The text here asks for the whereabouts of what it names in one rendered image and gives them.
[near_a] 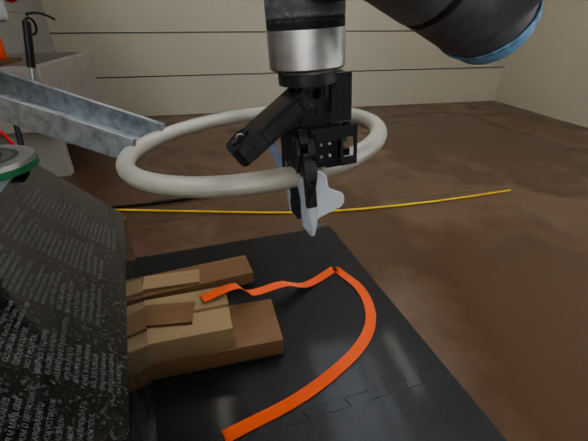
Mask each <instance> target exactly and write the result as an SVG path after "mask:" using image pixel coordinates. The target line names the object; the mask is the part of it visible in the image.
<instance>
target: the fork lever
mask: <svg viewBox="0 0 588 441"><path fill-rule="evenodd" d="M0 121H4V122H7V123H11V124H14V125H17V126H19V127H22V128H25V129H28V130H32V131H35V132H38V133H40V134H43V135H46V136H49V137H53V138H57V139H59V140H62V141H65V142H68V143H70V144H75V145H78V146H80V147H83V148H86V149H89V150H91V151H96V152H99V153H101V154H104V155H107V156H111V157H113V158H117V157H118V155H119V154H120V152H121V151H122V150H123V149H124V148H125V147H127V146H136V142H137V139H138V138H140V137H143V136H145V135H147V134H149V133H151V132H153V131H155V130H160V131H163V130H164V129H165V123H164V122H159V121H156V120H153V119H150V118H148V117H145V116H142V115H138V114H135V113H132V112H129V111H126V110H123V109H120V108H116V107H113V106H110V105H108V104H105V103H102V102H99V101H94V100H91V99H88V98H86V97H83V96H80V95H77V94H73V93H70V92H67V91H65V90H61V89H58V88H56V87H51V86H48V85H46V84H43V83H40V82H37V81H35V80H29V79H26V78H24V77H21V76H18V75H15V74H13V73H8V72H5V71H3V70H0Z"/></svg>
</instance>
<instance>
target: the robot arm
mask: <svg viewBox="0 0 588 441"><path fill-rule="evenodd" d="M346 1H347V0H264V10H265V20H266V29H267V42H268V52H269V69H270V70H272V71H273V72H274V73H278V83H279V86H281V87H285V88H287V89H286V90H285V91H284V92H283V93H282V94H280V95H279V96H278V97H277V98H276V99H275V100H274V101H273V102H272V103H271V104H270V105H269V106H268V107H267V108H265V109H264V110H263V111H262V112H261V113H260V114H259V115H258V116H256V117H255V118H254V119H253V120H252V121H251V122H250V123H248V124H247V125H246V126H245V127H244V128H243V129H240V130H239V131H238V132H236V133H235V134H234V135H233V136H232V137H231V138H230V140H229V141H228V142H227V144H226V146H227V150H228V151H229V152H230V153H231V155H232V156H233V157H234V158H235V159H236V160H237V161H238V162H239V164H240V165H242V166H248V165H250V164H251V163H252V162H253V161H254V160H256V159H257V158H258V157H259V156H260V155H261V154H263V152H264V151H266V150H267V149H268V148H269V147H270V146H271V145H272V144H273V143H274V142H275V141H276V140H277V139H278V138H279V137H281V146H282V163H283V167H285V166H290V165H291V166H292V167H293V168H294V169H295V170H296V173H300V177H299V179H298V181H297V187H294V188H290V189H286V192H287V196H288V201H289V205H290V210H291V211H292V212H293V214H294V215H295V216H296V218H297V219H301V213H302V225H303V227H304V229H305V230H306V231H307V232H308V234H309V235H310V236H314V235H315V233H316V229H317V220H318V219H319V218H320V217H322V216H324V215H326V214H329V213H330V212H331V211H333V210H335V209H337V208H339V207H341V206H342V205H343V203H344V195H343V193H342V192H339V191H336V190H333V189H331V188H329V186H328V183H327V176H326V175H325V174H324V173H323V172H322V171H318V170H317V168H319V167H326V168H329V167H334V166H338V165H350V164H355V163H357V130H358V123H356V122H353V121H352V71H344V70H342V69H340V68H342V67H343V66H344V65H345V64H346V17H345V14H346ZM363 1H365V2H367V3H369V4H371V5H373V6H374V7H375V8H376V9H378V10H379V11H381V12H383V13H385V14H386V15H388V16H389V17H391V18H393V19H394V20H395V21H396V22H398V23H399V24H401V25H406V26H407V27H408V28H410V29H411V30H412V31H413V32H416V33H417V34H419V35H420V36H422V37H423V38H425V39H427V40H428V41H430V42H431V43H432V44H434V45H435V46H437V47H439V49H440V50H441V51H442V52H443V53H444V54H446V55H447V56H449V57H451V58H454V59H457V60H461V61H463V62H465V63H467V64H471V65H485V64H489V63H493V62H495V61H497V60H501V59H503V58H505V57H507V56H508V55H509V54H511V53H513V52H514V51H515V50H517V49H518V48H519V47H520V46H521V45H522V44H523V43H524V42H525V41H526V40H527V39H528V38H529V37H530V35H531V34H532V33H533V31H534V30H535V28H536V26H537V25H538V23H539V20H540V18H541V15H542V12H543V0H363ZM350 136H353V155H349V152H350V148H349V147H347V146H345V145H343V142H345V141H346V140H347V137H350ZM345 155H349V156H345ZM343 156H344V157H343ZM300 201H301V205H300Z"/></svg>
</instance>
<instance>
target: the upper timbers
mask: <svg viewBox="0 0 588 441"><path fill-rule="evenodd" d="M216 288H219V287H215V288H210V289H205V290H196V291H192V292H187V293H182V294H178V295H172V296H168V297H159V298H154V299H150V300H144V305H161V304H171V303H182V302H192V301H195V308H194V314H193V319H192V324H189V325H170V326H160V327H151V328H147V338H148V347H149V356H150V365H153V364H158V363H162V362H166V361H174V360H178V359H182V358H186V357H191V356H195V355H199V354H207V353H211V352H215V351H220V350H224V349H229V348H232V347H235V337H234V329H233V324H232V319H231V313H230V309H229V304H228V296H227V293H225V294H222V295H220V296H218V297H216V298H213V299H211V300H209V301H207V302H204V301H203V300H202V298H201V297H200V295H202V294H205V293H207V292H209V291H212V290H214V289H216Z"/></svg>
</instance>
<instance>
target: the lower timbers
mask: <svg viewBox="0 0 588 441"><path fill-rule="evenodd" d="M197 269H199V284H194V285H187V286H182V287H176V288H170V289H163V290H153V291H146V292H144V293H143V300H150V299H154V298H163V297H168V296H172V295H178V294H182V293H187V292H192V291H201V290H205V289H210V288H215V287H220V286H223V285H225V284H231V283H236V284H238V285H239V286H243V285H246V284H252V283H253V282H254V273H253V270H252V269H251V267H250V265H249V262H248V260H247V258H246V256H245V255H241V256H237V257H232V258H228V259H224V260H219V261H215V262H208V263H203V264H199V265H195V266H191V267H186V268H183V269H175V270H170V271H166V272H162V273H157V274H153V275H150V276H155V275H161V274H167V273H173V272H180V271H186V270H197ZM229 309H230V313H231V319H232V324H233V329H234V344H235V347H232V348H229V349H224V350H220V351H215V352H211V353H203V354H199V355H195V356H191V357H186V358H182V359H178V360H170V361H166V362H162V363H158V364H153V365H150V374H151V380H152V381H153V380H156V379H161V378H165V377H170V376H174V375H182V374H187V373H191V372H196V371H200V370H205V369H209V368H217V367H221V366H226V365H230V364H235V363H239V362H244V361H252V360H256V359H261V358H265V357H270V356H274V355H278V354H283V353H284V340H283V336H282V334H281V331H280V327H279V324H278V321H277V316H276V313H275V310H274V307H273V304H272V301H271V299H265V300H260V301H255V302H249V303H244V304H234V305H230V306H229Z"/></svg>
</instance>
